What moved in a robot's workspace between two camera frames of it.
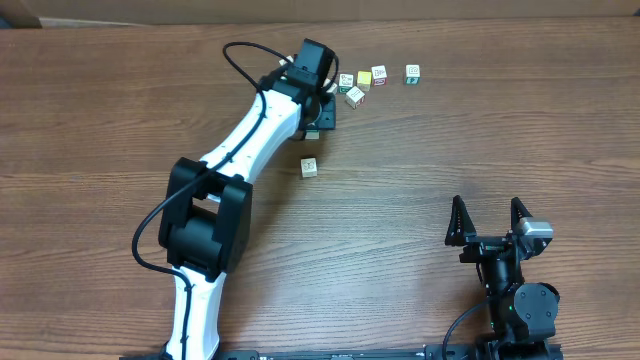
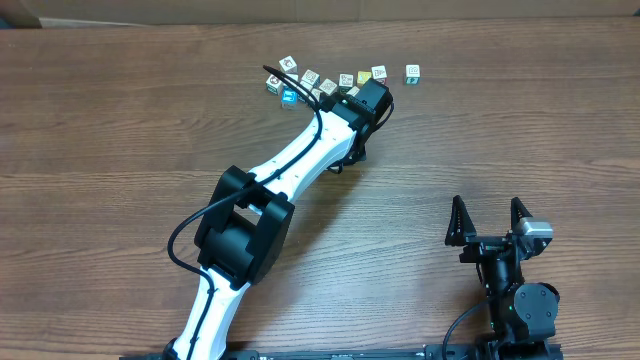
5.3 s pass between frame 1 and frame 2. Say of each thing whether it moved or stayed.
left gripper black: moved
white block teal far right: stayed
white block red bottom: stayed
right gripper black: stayed
